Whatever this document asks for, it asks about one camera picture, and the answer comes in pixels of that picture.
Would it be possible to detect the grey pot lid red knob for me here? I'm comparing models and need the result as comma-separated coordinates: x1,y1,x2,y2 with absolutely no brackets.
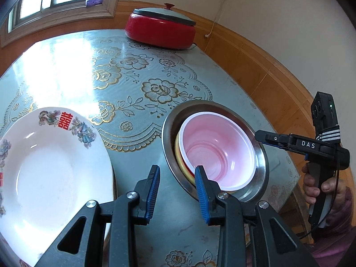
132,3,197,26

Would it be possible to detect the yellow plastic bowl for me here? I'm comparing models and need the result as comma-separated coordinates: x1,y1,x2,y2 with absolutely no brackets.
174,131,197,186

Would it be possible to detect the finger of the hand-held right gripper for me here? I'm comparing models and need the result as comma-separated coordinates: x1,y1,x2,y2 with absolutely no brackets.
254,129,291,149

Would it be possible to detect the red plastic bowl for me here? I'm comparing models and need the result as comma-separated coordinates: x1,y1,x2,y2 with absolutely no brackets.
178,111,257,192

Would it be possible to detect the window with stone frame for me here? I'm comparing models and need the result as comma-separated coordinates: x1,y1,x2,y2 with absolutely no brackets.
0,0,125,48

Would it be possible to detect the white power cord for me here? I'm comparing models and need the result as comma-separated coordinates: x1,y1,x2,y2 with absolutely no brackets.
205,0,235,38

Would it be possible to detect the person's right hand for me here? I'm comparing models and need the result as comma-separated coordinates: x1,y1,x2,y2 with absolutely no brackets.
301,163,346,205

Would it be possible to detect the red electric pot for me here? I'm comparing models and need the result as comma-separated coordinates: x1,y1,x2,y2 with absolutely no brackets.
124,12,197,50

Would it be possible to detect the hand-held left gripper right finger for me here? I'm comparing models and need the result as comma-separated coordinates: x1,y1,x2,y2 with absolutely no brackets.
194,165,320,267

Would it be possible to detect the stainless steel basin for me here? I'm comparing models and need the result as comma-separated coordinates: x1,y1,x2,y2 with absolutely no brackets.
162,100,270,204

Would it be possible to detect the person's right forearm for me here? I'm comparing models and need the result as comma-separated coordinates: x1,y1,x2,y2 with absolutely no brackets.
308,188,356,261

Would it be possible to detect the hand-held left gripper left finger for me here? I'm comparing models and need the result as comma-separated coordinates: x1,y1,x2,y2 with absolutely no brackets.
33,165,161,267

